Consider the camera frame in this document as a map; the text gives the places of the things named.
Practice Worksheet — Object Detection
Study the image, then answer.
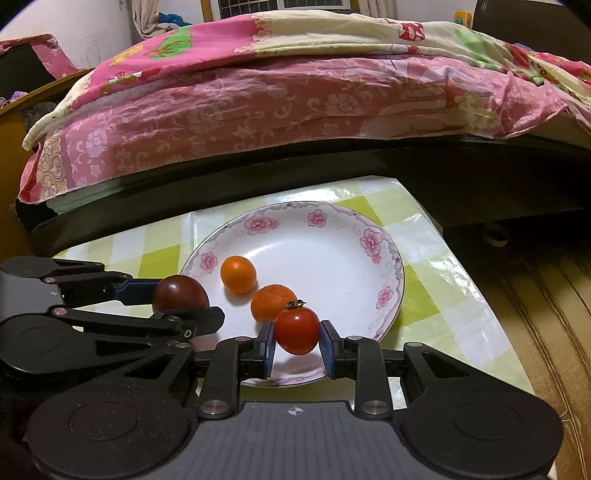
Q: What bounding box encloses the white floral plate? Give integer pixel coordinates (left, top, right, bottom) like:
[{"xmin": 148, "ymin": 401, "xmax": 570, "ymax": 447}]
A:
[{"xmin": 179, "ymin": 202, "xmax": 406, "ymax": 387}]

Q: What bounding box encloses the dark purple tomato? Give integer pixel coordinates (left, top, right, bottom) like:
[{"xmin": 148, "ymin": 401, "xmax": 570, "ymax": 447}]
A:
[{"xmin": 152, "ymin": 274, "xmax": 210, "ymax": 313}]

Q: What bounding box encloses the green checkered tablecloth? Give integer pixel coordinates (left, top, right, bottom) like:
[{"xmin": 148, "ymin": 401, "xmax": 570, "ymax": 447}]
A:
[{"xmin": 51, "ymin": 178, "xmax": 536, "ymax": 416}]

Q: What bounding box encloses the dark bed frame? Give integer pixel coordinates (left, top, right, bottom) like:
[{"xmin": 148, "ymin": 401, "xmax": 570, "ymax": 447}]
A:
[{"xmin": 14, "ymin": 134, "xmax": 591, "ymax": 247}]

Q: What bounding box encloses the pink patterned cloth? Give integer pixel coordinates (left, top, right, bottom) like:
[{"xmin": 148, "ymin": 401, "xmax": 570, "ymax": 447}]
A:
[{"xmin": 0, "ymin": 38, "xmax": 81, "ymax": 80}]

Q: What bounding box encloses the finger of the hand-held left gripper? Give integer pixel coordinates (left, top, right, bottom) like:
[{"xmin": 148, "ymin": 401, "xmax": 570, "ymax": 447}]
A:
[
  {"xmin": 51, "ymin": 305, "xmax": 226, "ymax": 368},
  {"xmin": 41, "ymin": 259, "xmax": 158, "ymax": 307}
]

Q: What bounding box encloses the window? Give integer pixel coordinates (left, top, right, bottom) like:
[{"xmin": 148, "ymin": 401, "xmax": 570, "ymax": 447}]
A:
[{"xmin": 201, "ymin": 0, "xmax": 361, "ymax": 22}]

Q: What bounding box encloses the shoe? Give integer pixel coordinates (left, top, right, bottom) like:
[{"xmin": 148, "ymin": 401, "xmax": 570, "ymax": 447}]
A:
[{"xmin": 481, "ymin": 223, "xmax": 509, "ymax": 246}]

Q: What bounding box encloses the beige curtain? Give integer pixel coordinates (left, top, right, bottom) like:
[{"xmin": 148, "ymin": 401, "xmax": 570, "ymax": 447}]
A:
[{"xmin": 130, "ymin": 0, "xmax": 163, "ymax": 41}]

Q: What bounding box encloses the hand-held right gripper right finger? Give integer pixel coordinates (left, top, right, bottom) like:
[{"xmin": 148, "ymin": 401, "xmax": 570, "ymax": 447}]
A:
[{"xmin": 320, "ymin": 319, "xmax": 492, "ymax": 422}]

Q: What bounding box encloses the pink floral blanket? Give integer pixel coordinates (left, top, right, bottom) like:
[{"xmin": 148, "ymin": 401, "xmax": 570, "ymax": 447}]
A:
[{"xmin": 18, "ymin": 9, "xmax": 591, "ymax": 204}]

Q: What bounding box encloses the small orange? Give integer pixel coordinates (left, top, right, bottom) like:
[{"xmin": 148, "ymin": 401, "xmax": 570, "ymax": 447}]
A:
[{"xmin": 220, "ymin": 255, "xmax": 257, "ymax": 295}]

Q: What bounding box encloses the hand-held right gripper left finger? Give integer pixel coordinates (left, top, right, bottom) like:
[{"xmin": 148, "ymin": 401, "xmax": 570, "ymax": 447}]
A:
[{"xmin": 104, "ymin": 320, "xmax": 278, "ymax": 422}]

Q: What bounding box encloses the dark chair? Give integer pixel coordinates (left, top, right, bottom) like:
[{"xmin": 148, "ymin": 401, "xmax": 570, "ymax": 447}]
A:
[{"xmin": 473, "ymin": 0, "xmax": 591, "ymax": 63}]

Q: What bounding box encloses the grey cloth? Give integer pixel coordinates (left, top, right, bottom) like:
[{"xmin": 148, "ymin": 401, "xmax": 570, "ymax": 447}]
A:
[{"xmin": 22, "ymin": 100, "xmax": 57, "ymax": 131}]

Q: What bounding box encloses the red tomato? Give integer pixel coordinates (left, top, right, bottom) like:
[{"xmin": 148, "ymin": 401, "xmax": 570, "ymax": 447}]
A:
[{"xmin": 274, "ymin": 299, "xmax": 321, "ymax": 356}]

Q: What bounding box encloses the wooden cabinet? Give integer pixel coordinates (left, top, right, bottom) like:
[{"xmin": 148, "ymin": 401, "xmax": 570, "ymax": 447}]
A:
[{"xmin": 0, "ymin": 69, "xmax": 93, "ymax": 278}]

